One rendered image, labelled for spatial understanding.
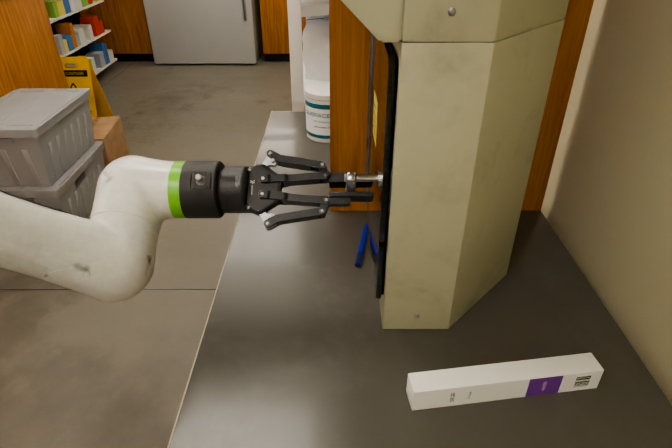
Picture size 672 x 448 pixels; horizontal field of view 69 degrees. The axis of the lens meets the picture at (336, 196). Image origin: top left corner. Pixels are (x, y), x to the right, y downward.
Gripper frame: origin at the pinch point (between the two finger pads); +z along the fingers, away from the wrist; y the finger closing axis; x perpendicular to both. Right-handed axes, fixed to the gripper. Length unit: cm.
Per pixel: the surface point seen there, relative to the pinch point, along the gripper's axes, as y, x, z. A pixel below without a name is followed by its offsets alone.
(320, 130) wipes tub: 37, 57, -7
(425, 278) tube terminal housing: -13.9, 1.9, 11.5
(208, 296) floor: -2, 155, -61
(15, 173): 58, 154, -160
